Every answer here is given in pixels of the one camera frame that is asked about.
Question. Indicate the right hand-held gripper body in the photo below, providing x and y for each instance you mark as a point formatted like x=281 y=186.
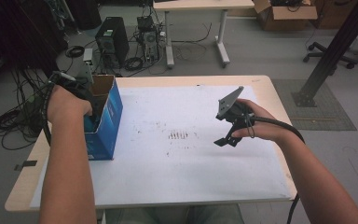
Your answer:
x=230 y=107

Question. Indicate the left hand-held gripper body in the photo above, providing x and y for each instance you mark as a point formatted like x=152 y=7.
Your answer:
x=74 y=85

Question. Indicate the blue cardboard box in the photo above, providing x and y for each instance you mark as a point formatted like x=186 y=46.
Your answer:
x=108 y=124

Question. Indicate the person's left hand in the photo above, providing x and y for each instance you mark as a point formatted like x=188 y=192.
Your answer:
x=65 y=107

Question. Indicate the person's right hand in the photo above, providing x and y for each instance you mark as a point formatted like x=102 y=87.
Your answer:
x=267 y=129

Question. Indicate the black computer tower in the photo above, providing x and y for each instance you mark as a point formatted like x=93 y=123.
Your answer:
x=113 y=37

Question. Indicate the white paper sheet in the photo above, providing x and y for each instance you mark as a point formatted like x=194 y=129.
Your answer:
x=174 y=174

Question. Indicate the light wooden table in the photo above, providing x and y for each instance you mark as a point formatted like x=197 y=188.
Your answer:
x=167 y=81

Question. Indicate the black curtain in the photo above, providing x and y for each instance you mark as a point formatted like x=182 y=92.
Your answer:
x=18 y=31

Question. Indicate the open computer tower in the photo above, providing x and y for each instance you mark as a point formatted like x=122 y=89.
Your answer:
x=149 y=37

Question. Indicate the strip of black tape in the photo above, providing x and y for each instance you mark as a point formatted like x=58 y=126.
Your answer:
x=26 y=164

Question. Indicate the grey floor mat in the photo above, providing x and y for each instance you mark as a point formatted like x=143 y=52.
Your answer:
x=323 y=115

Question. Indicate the black office chair base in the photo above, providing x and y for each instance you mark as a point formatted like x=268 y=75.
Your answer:
x=320 y=51

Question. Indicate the white-legged desk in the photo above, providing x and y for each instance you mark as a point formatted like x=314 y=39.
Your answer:
x=199 y=4

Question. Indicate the open brown cardboard box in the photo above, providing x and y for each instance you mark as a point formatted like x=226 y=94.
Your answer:
x=286 y=15

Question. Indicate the closed brown cardboard box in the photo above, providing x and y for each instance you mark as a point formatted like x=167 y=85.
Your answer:
x=332 y=14

